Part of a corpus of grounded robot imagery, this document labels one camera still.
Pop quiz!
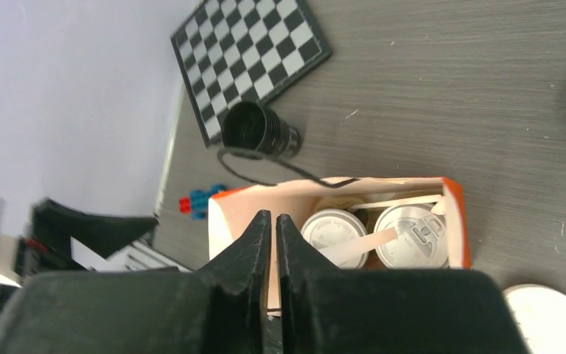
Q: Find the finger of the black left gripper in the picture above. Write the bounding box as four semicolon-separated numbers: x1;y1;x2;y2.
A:
29;198;158;269

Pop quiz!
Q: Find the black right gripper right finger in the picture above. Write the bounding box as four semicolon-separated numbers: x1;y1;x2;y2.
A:
276;214;339;353

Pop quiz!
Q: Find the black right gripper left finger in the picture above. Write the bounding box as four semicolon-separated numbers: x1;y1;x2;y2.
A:
190;210;272;353

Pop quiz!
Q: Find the white paper stirrer stick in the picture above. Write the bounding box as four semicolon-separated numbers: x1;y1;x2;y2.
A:
318;227;398;265

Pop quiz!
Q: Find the orange paper bag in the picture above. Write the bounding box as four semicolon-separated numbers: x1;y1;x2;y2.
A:
207;146;472;313

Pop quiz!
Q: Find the white plastic cup lid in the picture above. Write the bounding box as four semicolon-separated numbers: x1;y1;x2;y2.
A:
374;204;448;268

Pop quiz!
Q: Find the single cardboard cup carrier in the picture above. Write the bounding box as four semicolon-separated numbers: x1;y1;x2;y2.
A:
312;195;382;233

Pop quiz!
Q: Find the blue red toy car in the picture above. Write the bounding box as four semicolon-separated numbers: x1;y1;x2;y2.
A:
178;184;227;221

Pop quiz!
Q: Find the black cup stack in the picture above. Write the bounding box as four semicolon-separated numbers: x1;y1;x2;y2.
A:
220;101;301;160

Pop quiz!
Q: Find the black white chessboard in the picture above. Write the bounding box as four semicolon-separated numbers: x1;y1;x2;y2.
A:
170;0;332;147

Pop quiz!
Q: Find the white lid stack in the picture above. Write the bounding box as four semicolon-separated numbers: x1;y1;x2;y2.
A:
503;284;566;353

